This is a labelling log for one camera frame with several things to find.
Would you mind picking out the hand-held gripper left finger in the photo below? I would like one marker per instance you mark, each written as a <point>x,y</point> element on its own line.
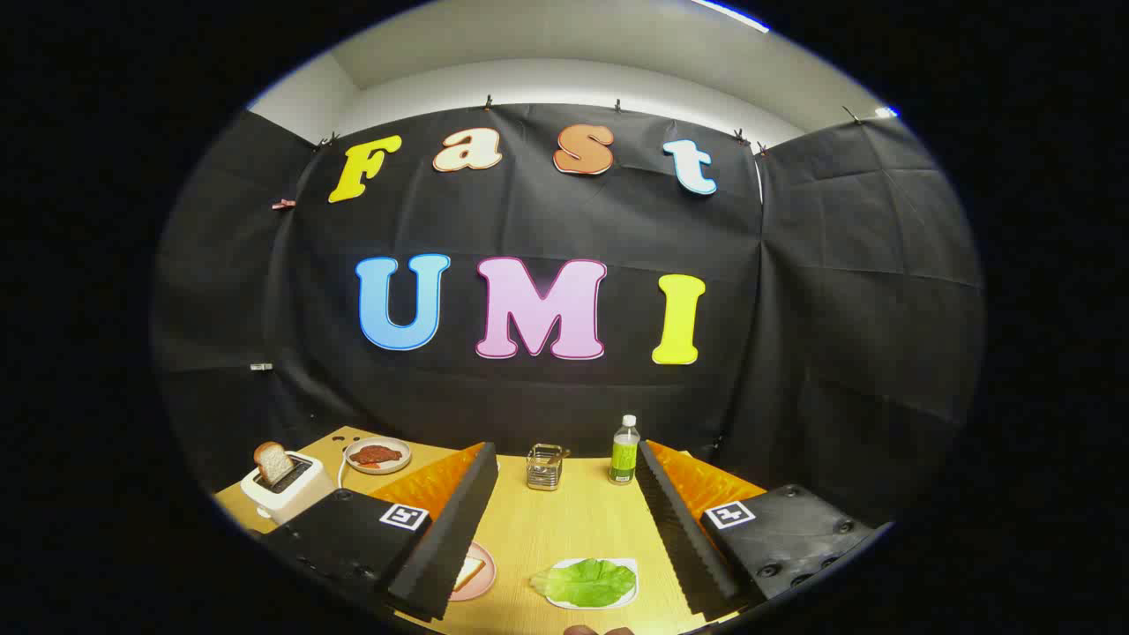
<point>450,538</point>

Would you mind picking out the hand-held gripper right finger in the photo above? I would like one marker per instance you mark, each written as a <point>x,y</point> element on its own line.
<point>684,538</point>

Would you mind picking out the green lettuce leaf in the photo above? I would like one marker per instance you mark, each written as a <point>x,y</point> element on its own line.
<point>582,582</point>

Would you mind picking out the toasted bread slice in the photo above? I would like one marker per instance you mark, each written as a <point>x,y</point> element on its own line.
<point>273,463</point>

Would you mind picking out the white bread slice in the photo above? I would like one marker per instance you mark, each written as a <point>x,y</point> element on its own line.
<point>467,573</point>

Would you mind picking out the pink round plate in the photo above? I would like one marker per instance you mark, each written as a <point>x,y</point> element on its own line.
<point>487,573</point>

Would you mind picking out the white square plate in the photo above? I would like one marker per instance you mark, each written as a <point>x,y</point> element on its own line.
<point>617,601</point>

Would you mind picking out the green label drink bottle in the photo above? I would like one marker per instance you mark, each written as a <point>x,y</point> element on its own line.
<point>624,459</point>

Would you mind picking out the red meat slice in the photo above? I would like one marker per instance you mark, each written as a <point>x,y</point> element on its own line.
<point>377,455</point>

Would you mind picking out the round grey plate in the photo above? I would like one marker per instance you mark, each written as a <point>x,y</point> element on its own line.
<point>353,463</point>

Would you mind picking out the white toaster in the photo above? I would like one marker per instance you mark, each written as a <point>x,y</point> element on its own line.
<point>291,504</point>

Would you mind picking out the black backdrop cloth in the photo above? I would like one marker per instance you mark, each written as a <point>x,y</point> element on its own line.
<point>794,309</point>

